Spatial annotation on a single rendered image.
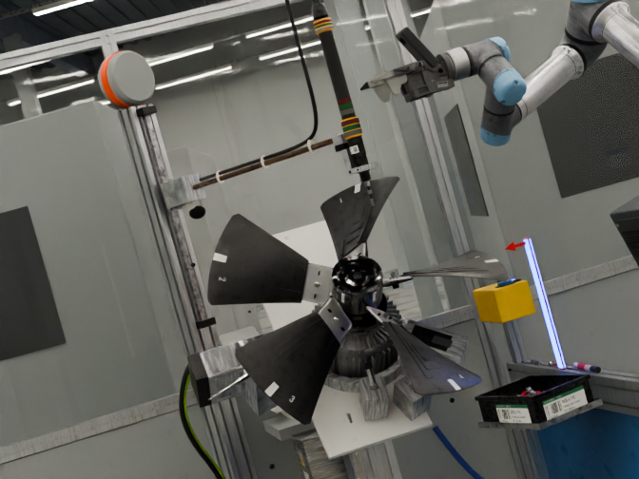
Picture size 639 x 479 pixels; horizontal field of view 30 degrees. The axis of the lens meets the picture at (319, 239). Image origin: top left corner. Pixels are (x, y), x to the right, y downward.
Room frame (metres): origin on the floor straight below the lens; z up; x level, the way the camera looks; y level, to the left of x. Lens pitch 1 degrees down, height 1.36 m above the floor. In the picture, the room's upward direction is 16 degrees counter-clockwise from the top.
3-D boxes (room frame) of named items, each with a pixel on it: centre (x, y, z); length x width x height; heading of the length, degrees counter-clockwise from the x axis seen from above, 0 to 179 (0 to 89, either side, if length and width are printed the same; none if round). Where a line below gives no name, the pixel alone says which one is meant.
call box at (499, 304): (3.17, -0.43, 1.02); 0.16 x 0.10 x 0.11; 13
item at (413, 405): (2.79, -0.11, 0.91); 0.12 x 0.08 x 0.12; 13
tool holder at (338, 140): (2.81, -0.14, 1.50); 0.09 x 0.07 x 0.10; 48
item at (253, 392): (2.79, 0.21, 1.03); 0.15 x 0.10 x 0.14; 13
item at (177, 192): (3.22, 0.32, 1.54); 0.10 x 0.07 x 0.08; 48
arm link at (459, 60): (2.87, -0.42, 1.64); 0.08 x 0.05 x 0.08; 14
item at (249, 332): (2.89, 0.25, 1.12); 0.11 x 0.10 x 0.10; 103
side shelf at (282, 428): (3.31, 0.09, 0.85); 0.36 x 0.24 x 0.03; 103
